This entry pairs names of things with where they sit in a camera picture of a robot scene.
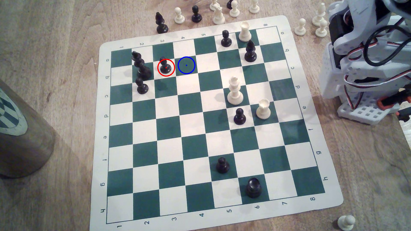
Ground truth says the orange black clamp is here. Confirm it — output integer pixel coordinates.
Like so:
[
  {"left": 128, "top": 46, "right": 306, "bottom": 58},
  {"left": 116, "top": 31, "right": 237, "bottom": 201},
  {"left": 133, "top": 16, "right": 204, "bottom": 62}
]
[
  {"left": 396, "top": 107, "right": 411, "bottom": 123},
  {"left": 376, "top": 88, "right": 411, "bottom": 111}
]

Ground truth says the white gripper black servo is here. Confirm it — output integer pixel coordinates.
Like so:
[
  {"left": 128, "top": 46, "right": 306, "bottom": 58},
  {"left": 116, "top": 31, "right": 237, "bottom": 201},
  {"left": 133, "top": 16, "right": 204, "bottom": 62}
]
[{"left": 319, "top": 1, "right": 365, "bottom": 99}]

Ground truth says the white queen chess piece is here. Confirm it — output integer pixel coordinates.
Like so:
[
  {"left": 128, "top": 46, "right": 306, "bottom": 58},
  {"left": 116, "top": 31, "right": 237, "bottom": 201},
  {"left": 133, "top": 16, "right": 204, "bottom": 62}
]
[{"left": 227, "top": 76, "right": 244, "bottom": 105}]

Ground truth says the black pawn chess piece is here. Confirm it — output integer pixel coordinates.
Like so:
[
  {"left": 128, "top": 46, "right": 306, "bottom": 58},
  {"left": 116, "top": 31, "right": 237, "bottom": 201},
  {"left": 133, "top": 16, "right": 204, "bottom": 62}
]
[
  {"left": 135, "top": 78, "right": 149, "bottom": 94},
  {"left": 159, "top": 56, "right": 172, "bottom": 75},
  {"left": 220, "top": 30, "right": 232, "bottom": 47},
  {"left": 233, "top": 108, "right": 247, "bottom": 126},
  {"left": 216, "top": 157, "right": 230, "bottom": 174},
  {"left": 191, "top": 5, "right": 203, "bottom": 23}
]

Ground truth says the black bishop chess piece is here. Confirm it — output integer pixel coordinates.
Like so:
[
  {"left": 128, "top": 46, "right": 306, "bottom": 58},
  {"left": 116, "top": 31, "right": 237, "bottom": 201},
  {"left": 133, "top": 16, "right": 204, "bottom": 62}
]
[
  {"left": 244, "top": 40, "right": 258, "bottom": 63},
  {"left": 155, "top": 12, "right": 169, "bottom": 34}
]

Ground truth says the white gridded robot base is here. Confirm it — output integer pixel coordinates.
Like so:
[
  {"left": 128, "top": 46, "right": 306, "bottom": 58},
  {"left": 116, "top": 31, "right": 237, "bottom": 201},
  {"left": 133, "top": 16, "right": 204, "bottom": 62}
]
[{"left": 337, "top": 91, "right": 400, "bottom": 126}]

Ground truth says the white rook chess piece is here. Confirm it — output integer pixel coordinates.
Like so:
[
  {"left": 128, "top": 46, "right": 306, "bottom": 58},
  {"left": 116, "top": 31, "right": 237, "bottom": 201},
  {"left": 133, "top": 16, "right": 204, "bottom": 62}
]
[
  {"left": 256, "top": 98, "right": 271, "bottom": 120},
  {"left": 238, "top": 21, "right": 252, "bottom": 42}
]

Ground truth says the black king chess piece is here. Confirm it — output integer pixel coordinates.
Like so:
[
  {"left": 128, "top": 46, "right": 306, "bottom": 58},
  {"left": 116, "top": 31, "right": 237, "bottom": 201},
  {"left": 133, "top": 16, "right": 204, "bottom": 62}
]
[{"left": 131, "top": 51, "right": 152, "bottom": 81}]

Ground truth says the green white chessboard mat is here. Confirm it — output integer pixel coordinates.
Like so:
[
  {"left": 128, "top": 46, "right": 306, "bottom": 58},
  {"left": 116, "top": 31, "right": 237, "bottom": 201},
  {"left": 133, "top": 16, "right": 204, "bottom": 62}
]
[{"left": 89, "top": 15, "right": 344, "bottom": 231}]

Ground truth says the brown tube with chessboard label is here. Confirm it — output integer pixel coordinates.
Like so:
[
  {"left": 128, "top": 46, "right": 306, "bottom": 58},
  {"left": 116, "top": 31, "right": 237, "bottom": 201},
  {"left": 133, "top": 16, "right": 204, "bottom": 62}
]
[{"left": 0, "top": 78, "right": 57, "bottom": 179}]

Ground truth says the red white black servo wire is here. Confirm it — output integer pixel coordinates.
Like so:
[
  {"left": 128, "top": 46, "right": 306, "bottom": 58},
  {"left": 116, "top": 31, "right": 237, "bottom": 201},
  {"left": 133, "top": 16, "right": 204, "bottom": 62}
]
[{"left": 343, "top": 75, "right": 365, "bottom": 110}]

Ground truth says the black rook chess piece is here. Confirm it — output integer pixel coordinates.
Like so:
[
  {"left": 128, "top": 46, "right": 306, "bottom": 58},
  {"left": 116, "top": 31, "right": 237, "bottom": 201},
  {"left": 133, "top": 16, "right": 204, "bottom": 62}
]
[{"left": 246, "top": 177, "right": 262, "bottom": 198}]

